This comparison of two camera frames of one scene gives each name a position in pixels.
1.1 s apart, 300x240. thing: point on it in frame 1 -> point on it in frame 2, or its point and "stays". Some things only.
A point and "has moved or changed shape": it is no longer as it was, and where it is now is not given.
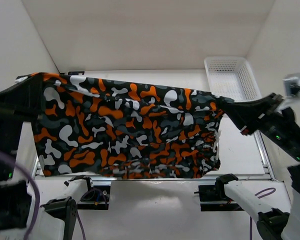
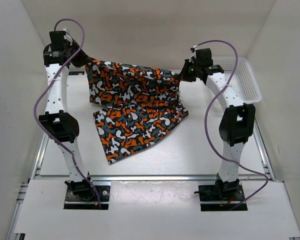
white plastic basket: [231, 77] stays
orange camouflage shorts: [86, 126] has moved or changed shape
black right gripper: [247, 112] -> [184, 76]
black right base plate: [214, 198] stays
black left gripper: [22, 99] -> [83, 60]
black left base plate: [96, 198] stays
